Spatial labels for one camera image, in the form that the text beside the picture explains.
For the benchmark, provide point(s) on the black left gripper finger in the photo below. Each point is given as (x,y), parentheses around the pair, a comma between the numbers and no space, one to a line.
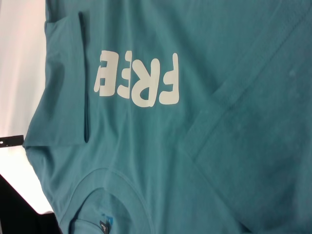
(12,141)

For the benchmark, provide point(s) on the teal blue printed t-shirt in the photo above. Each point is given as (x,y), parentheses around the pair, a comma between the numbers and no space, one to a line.
(195,122)

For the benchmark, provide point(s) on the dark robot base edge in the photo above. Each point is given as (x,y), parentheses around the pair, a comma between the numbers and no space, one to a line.
(19,209)

